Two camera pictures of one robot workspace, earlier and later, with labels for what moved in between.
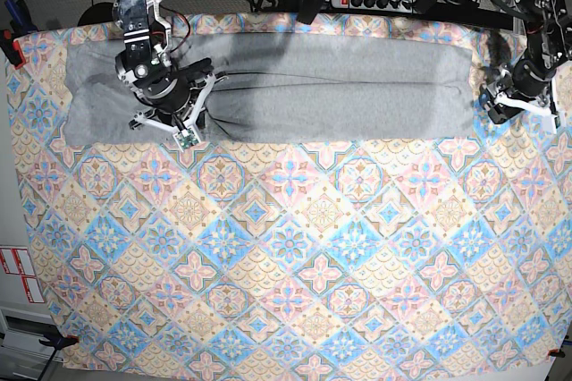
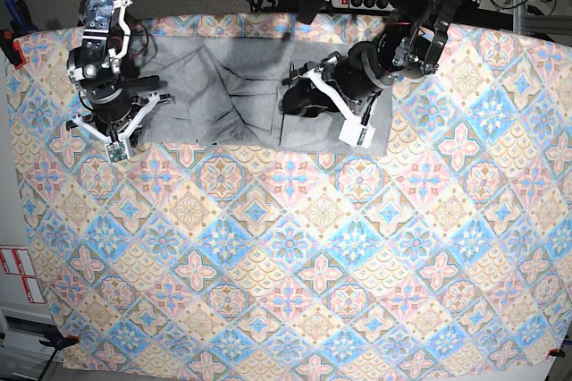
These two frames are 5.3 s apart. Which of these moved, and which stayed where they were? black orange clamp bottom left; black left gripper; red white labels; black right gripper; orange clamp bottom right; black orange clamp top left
Moved: black left gripper; black right gripper
Stayed: orange clamp bottom right; red white labels; black orange clamp top left; black orange clamp bottom left
